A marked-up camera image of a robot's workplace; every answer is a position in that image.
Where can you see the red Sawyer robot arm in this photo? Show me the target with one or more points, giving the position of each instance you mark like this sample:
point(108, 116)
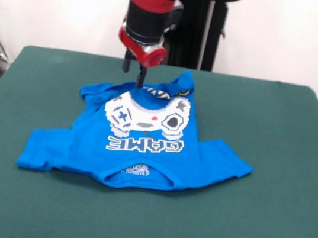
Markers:
point(152, 4)

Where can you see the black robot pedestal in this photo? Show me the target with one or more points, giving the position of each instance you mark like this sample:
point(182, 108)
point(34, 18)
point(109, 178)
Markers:
point(197, 26)

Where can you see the dark green table cloth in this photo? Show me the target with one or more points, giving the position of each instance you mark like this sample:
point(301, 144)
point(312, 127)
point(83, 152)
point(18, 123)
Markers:
point(72, 217)

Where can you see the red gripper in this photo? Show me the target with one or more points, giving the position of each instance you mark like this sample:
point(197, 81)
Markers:
point(147, 54)

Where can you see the blue printed t-shirt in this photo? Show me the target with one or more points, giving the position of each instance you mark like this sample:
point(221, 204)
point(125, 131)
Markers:
point(82, 149)

